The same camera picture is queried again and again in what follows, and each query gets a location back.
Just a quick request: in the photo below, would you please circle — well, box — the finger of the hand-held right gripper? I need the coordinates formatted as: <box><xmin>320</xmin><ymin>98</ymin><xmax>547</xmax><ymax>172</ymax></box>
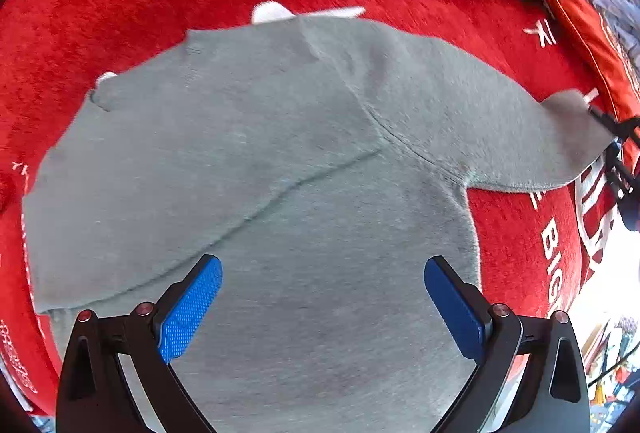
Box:
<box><xmin>587</xmin><ymin>103</ymin><xmax>640</xmax><ymax>141</ymax></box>
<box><xmin>602</xmin><ymin>145</ymin><xmax>640</xmax><ymax>200</ymax></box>

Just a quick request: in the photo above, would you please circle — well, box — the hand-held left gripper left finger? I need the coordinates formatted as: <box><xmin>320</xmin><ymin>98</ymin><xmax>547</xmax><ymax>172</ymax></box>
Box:
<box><xmin>56</xmin><ymin>254</ymin><xmax>223</xmax><ymax>433</ymax></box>

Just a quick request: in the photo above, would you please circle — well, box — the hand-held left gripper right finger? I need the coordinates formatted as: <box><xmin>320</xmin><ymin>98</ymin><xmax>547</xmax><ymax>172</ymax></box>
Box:
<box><xmin>424</xmin><ymin>256</ymin><xmax>591</xmax><ymax>433</ymax></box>

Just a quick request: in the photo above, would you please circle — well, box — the grey sweater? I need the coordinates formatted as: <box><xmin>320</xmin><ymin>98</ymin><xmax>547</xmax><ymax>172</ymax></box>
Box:
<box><xmin>21</xmin><ymin>15</ymin><xmax>619</xmax><ymax>433</ymax></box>

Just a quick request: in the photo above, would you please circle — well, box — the red pillow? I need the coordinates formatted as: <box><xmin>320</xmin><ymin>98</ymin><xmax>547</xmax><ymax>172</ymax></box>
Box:
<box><xmin>535</xmin><ymin>0</ymin><xmax>640</xmax><ymax>126</ymax></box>

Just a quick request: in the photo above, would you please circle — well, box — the colourful clutter pile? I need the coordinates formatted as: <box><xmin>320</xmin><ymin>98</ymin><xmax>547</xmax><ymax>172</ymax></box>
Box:
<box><xmin>575</xmin><ymin>308</ymin><xmax>640</xmax><ymax>416</ymax></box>

